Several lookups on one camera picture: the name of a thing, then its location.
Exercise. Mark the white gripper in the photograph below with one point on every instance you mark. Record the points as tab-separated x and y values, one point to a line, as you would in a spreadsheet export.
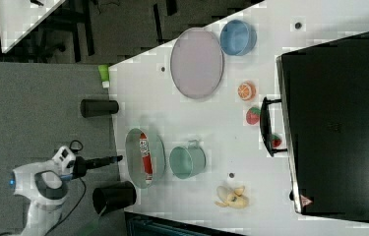
68	164

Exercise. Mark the red ketchup bottle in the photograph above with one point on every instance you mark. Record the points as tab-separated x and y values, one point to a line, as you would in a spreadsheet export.
146	156

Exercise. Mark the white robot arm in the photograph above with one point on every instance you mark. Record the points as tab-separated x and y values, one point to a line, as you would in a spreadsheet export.
45	185

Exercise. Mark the green oval strainer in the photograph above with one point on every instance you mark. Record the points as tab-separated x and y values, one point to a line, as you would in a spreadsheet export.
135	161

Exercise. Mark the green clamp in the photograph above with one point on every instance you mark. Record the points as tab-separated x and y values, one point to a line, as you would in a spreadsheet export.
104	75

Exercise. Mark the green metal bucket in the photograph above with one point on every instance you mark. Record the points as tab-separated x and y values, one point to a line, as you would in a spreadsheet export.
187	161

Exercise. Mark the pink round plate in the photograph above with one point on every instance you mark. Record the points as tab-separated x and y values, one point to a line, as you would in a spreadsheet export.
196	63

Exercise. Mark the peeled toy banana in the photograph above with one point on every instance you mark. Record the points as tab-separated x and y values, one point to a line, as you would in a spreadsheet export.
232	197

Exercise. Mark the white side table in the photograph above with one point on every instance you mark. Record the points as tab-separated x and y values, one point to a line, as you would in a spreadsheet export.
19	17

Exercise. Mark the toy strawberry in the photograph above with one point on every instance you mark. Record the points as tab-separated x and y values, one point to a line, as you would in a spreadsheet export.
253	115

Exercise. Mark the toy orange slice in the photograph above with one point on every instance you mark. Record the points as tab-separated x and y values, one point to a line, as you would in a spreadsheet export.
246	91

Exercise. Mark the small red toy fruit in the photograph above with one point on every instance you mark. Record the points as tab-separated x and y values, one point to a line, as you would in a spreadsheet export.
276	141

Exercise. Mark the blue round bowl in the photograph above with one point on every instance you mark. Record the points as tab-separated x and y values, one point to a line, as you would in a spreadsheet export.
237	38

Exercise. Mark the black toaster oven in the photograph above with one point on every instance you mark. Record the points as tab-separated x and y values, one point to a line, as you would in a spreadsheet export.
324	97

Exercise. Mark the lower black cylinder post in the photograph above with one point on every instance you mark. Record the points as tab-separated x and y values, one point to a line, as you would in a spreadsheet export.
114	197

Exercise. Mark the black cylinder post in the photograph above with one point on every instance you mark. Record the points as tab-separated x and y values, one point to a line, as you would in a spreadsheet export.
114	197
97	107

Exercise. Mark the upper black cylinder post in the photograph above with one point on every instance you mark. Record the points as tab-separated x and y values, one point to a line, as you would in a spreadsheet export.
97	107

